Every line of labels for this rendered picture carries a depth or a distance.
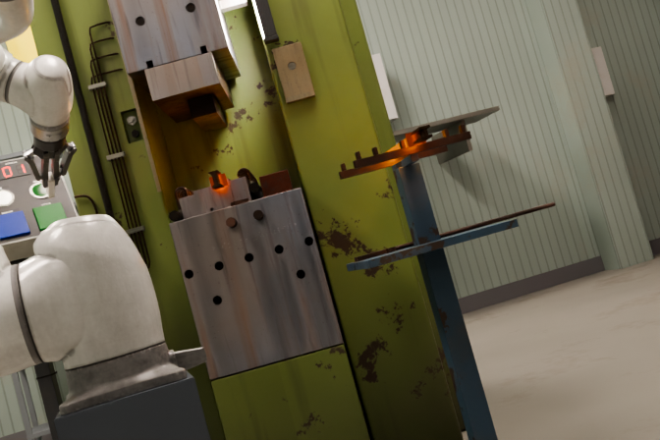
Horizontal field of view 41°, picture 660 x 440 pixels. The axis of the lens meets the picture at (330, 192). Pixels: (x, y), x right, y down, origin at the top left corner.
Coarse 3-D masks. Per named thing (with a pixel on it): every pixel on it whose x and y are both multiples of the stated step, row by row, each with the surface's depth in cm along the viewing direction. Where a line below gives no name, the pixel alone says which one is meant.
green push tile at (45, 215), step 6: (54, 204) 236; (60, 204) 236; (36, 210) 233; (42, 210) 233; (48, 210) 234; (54, 210) 234; (60, 210) 235; (36, 216) 232; (42, 216) 232; (48, 216) 233; (54, 216) 233; (60, 216) 234; (66, 216) 234; (42, 222) 231; (48, 222) 232; (42, 228) 230
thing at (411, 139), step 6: (426, 126) 211; (414, 132) 215; (420, 132) 214; (426, 132) 211; (408, 138) 220; (414, 138) 219; (420, 138) 212; (426, 138) 213; (396, 144) 234; (408, 144) 220; (414, 144) 220; (390, 150) 241
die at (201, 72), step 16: (176, 64) 253; (192, 64) 253; (208, 64) 253; (160, 80) 252; (176, 80) 252; (192, 80) 252; (208, 80) 253; (224, 80) 280; (160, 96) 252; (176, 96) 254; (192, 96) 260; (224, 96) 273; (176, 112) 276
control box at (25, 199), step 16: (16, 160) 243; (0, 176) 238; (16, 176) 239; (32, 176) 241; (16, 192) 236; (32, 192) 237; (64, 192) 240; (0, 208) 232; (16, 208) 233; (32, 208) 234; (64, 208) 236; (32, 224) 231; (16, 240) 227; (32, 240) 229; (16, 256) 231
